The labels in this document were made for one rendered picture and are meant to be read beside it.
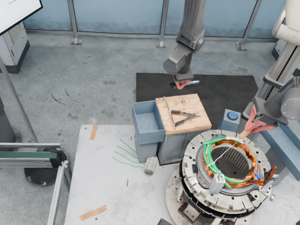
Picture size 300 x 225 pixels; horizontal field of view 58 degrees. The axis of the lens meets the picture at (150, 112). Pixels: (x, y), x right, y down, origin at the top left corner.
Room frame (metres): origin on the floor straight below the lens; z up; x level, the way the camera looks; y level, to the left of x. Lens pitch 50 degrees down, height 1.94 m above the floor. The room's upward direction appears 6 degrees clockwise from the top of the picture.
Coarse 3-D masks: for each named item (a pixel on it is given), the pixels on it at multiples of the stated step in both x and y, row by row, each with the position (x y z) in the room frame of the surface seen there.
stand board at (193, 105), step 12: (180, 96) 0.86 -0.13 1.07; (192, 96) 0.87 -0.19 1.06; (180, 108) 0.78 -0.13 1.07; (192, 108) 0.79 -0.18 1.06; (168, 120) 0.71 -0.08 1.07; (180, 120) 0.72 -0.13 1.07; (192, 120) 0.73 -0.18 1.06; (204, 120) 0.73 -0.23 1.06; (168, 132) 0.65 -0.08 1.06; (180, 132) 0.67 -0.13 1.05
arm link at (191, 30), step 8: (192, 0) 0.67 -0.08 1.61; (200, 0) 0.67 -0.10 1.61; (184, 8) 0.71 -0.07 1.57; (192, 8) 0.68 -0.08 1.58; (200, 8) 0.69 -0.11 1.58; (184, 16) 0.72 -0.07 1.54; (192, 16) 0.69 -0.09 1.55; (200, 16) 0.71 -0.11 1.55; (184, 24) 0.73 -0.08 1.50; (192, 24) 0.71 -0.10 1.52; (200, 24) 0.74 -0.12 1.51; (184, 32) 0.74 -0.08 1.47; (192, 32) 0.72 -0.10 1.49; (200, 32) 0.75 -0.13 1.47; (184, 40) 0.76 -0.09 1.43; (192, 40) 0.73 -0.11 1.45; (192, 48) 0.75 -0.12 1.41
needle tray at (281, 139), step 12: (264, 132) 0.72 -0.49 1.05; (276, 132) 0.74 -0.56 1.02; (288, 132) 0.73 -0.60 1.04; (276, 144) 0.65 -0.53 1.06; (288, 144) 0.68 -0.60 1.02; (276, 156) 0.63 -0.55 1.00; (288, 156) 0.62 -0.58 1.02; (276, 168) 0.61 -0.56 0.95; (288, 168) 0.56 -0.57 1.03; (276, 180) 0.60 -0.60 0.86
